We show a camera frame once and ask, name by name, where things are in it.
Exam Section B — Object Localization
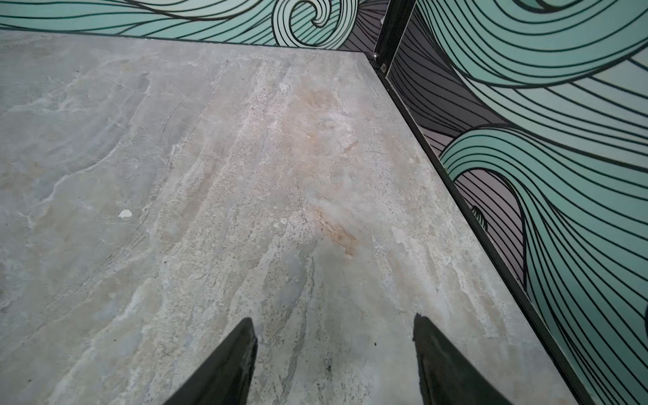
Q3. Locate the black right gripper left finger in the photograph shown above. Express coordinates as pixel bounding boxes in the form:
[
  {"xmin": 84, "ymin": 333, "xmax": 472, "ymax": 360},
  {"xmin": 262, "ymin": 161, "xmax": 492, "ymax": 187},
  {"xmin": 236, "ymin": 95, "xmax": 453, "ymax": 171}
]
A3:
[{"xmin": 165, "ymin": 317, "xmax": 258, "ymax": 405}]

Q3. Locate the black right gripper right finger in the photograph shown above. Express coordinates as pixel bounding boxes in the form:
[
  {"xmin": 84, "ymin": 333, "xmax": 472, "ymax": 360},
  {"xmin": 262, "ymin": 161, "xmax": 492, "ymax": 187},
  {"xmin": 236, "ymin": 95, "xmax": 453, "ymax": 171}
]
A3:
[{"xmin": 413, "ymin": 314, "xmax": 510, "ymax": 405}]

